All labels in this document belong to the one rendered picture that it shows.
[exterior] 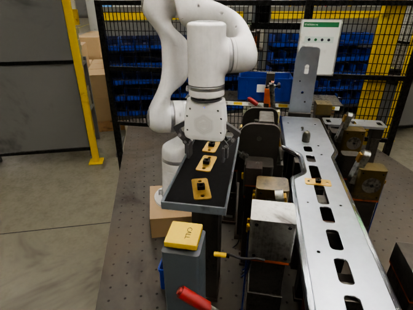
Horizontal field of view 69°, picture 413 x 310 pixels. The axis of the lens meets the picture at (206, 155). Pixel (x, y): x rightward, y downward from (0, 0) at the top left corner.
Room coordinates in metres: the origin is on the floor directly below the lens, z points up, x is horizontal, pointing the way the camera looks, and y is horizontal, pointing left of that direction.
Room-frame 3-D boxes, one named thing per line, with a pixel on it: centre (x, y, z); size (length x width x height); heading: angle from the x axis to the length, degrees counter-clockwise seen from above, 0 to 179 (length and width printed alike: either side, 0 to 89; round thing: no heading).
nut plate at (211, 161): (0.69, 0.00, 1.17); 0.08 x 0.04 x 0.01; 166
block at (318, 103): (1.56, -0.63, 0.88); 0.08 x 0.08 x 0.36; 80
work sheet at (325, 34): (1.84, -0.65, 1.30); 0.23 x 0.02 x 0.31; 80
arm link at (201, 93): (0.69, 0.00, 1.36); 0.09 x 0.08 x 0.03; 76
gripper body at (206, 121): (0.69, 0.00, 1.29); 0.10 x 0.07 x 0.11; 76
